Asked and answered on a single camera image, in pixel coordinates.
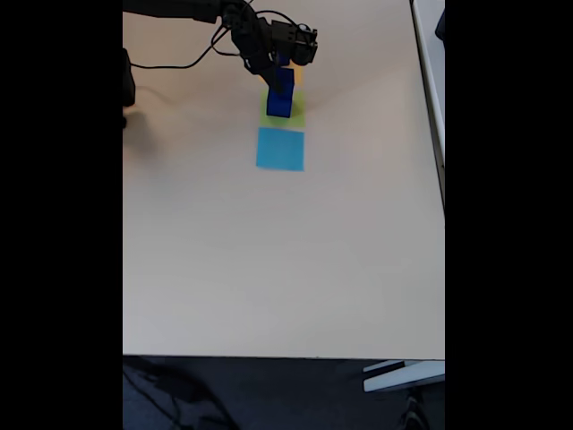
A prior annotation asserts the orange paper square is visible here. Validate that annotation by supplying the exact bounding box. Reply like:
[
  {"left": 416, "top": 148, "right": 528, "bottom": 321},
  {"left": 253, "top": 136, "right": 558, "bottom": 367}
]
[{"left": 257, "top": 64, "right": 306, "bottom": 87}]

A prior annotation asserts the white neighbouring desk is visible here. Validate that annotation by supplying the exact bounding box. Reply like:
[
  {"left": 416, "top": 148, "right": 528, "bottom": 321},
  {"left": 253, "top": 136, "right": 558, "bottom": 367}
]
[{"left": 410, "top": 0, "right": 446, "bottom": 219}]

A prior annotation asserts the medium blue cube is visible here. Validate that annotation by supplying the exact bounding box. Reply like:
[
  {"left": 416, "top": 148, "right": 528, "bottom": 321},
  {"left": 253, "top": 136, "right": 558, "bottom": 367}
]
[{"left": 268, "top": 66, "right": 295, "bottom": 98}]

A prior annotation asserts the light blue paper square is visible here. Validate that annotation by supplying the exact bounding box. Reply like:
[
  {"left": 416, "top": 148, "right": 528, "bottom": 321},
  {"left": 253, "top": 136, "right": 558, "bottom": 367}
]
[{"left": 254, "top": 125, "right": 306, "bottom": 173}]

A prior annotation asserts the large blue cube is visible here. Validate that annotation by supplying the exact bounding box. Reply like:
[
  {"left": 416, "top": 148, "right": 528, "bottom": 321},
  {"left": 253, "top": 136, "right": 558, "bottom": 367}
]
[{"left": 266, "top": 87, "right": 295, "bottom": 119}]

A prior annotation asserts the green paper square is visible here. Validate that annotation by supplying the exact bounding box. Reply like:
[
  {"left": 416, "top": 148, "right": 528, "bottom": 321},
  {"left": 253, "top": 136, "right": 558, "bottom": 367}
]
[{"left": 260, "top": 89, "right": 308, "bottom": 129}]

